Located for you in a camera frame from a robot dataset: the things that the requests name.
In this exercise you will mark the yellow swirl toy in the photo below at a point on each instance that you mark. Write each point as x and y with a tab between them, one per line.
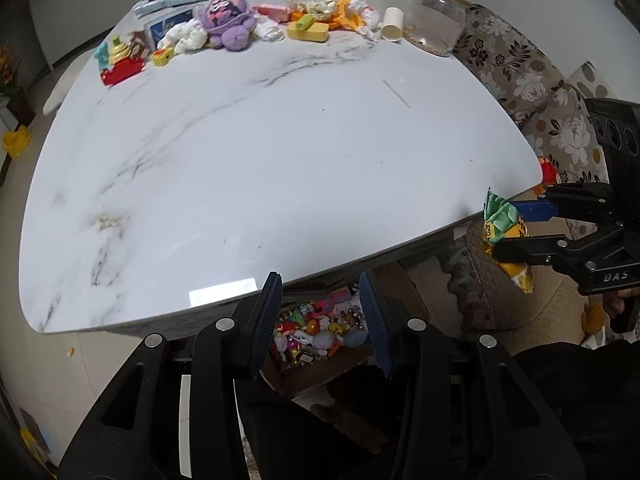
120	50

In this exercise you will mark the yellow rectangular block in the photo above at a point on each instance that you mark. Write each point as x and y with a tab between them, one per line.
310	32

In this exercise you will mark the box of small toys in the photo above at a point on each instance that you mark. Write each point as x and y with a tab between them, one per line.
315	325

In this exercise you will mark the pink small box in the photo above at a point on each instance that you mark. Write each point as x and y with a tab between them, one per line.
272	11

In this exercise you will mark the white crumpled tissue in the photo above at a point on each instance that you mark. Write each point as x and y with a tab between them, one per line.
268	30
370	21
187	37

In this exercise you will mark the beige quilted cushion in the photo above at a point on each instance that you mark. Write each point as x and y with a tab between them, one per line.
500	290

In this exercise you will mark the yellow plastic stool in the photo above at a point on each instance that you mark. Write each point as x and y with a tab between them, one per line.
15	142

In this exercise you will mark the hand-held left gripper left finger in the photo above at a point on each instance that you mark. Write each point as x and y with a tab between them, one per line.
265	320

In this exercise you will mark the blue white packet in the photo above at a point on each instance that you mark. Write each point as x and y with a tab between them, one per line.
159	26

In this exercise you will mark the cardboard box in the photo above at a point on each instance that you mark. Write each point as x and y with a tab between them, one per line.
325	370

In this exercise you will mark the red plastic toy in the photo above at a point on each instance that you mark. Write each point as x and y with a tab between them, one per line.
120	72

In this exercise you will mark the teal plastic toy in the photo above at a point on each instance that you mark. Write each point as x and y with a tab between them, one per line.
102	55

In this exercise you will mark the red plush toy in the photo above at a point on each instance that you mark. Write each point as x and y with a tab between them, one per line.
547	170

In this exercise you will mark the light blue cloth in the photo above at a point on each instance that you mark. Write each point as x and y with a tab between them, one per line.
170	2

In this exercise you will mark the purple plush toy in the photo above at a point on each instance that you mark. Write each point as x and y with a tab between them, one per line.
230	17

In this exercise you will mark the white paper cup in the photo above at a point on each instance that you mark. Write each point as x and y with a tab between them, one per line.
391	24

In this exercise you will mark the small yellow cube toy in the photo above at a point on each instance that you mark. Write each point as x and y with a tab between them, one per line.
163	55

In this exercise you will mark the glass jar with wooden lid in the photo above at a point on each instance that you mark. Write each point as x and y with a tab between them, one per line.
435	20

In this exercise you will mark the person's right hand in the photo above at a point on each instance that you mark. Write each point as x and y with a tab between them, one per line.
616	306

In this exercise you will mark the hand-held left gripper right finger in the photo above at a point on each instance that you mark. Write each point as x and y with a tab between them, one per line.
375	320

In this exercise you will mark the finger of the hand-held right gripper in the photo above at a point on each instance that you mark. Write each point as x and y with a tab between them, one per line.
525	251
532	211

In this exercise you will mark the green yellow snack packet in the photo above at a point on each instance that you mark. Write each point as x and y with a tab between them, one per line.
502	225

